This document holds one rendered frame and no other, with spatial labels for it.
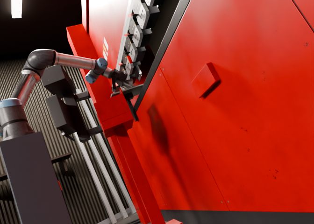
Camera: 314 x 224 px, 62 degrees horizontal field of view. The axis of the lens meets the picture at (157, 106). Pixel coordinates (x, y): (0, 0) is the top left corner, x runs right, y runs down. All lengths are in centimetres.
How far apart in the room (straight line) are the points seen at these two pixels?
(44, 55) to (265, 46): 131
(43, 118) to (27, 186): 374
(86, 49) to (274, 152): 262
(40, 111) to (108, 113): 377
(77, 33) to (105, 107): 200
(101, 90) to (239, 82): 222
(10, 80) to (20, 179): 409
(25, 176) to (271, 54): 109
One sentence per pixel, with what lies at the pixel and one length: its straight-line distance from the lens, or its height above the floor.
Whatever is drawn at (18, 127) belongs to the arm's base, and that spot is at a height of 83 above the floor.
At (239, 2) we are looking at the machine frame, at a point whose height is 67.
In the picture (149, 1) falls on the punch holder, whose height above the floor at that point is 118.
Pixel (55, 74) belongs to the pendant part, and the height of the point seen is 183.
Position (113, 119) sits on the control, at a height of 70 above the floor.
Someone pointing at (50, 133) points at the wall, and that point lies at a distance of 492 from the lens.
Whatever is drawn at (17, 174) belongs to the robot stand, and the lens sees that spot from 133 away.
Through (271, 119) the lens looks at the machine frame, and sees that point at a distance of 78.
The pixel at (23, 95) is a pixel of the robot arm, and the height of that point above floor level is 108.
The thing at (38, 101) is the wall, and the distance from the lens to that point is 514.
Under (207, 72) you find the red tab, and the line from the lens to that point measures 91.
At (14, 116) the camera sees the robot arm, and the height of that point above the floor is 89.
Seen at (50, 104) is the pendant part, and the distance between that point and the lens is 306.
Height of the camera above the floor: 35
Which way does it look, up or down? 14 degrees up
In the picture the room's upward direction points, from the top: 25 degrees counter-clockwise
